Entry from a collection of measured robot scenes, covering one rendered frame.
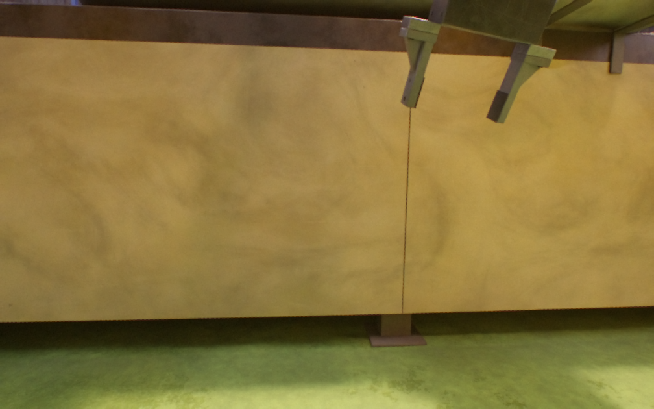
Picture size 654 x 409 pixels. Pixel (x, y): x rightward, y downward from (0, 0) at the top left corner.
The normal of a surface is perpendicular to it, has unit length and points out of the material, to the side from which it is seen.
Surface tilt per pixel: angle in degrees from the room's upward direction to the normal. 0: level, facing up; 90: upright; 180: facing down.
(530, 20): 114
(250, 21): 90
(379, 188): 90
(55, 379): 0
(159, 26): 90
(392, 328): 90
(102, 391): 0
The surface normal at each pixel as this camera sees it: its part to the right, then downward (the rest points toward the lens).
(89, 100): 0.08, 0.12
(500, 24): 0.10, 0.51
